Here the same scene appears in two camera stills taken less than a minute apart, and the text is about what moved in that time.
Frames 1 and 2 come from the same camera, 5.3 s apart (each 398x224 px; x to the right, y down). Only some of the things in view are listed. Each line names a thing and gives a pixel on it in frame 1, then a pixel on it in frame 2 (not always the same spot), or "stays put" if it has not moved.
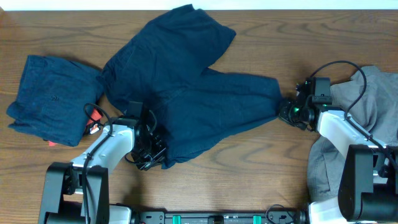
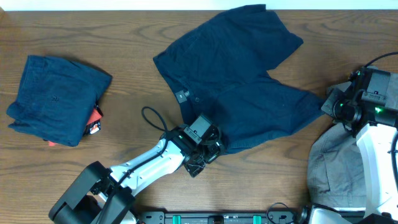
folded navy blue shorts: (53, 98) stays put
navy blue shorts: (163, 64) → (223, 70)
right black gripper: (283, 111) → (327, 107)
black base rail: (270, 217) stays put
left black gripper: (157, 158) → (214, 152)
